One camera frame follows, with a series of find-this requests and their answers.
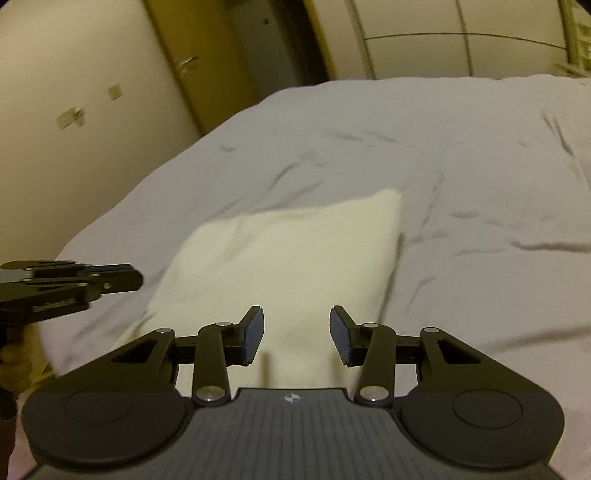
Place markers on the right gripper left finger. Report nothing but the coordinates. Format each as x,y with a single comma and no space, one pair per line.
219,346

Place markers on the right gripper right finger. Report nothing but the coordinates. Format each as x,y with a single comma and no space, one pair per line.
370,347

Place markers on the cream knit striped sweater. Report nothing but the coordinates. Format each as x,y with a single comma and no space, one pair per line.
295,264

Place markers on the left hand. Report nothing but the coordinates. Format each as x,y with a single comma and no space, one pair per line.
23,362

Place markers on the grey bed sheet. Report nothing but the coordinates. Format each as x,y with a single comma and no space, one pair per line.
494,243

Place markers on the wooden door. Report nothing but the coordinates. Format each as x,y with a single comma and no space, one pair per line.
227,56

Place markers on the cream wardrobe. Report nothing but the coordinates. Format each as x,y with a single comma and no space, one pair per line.
491,39

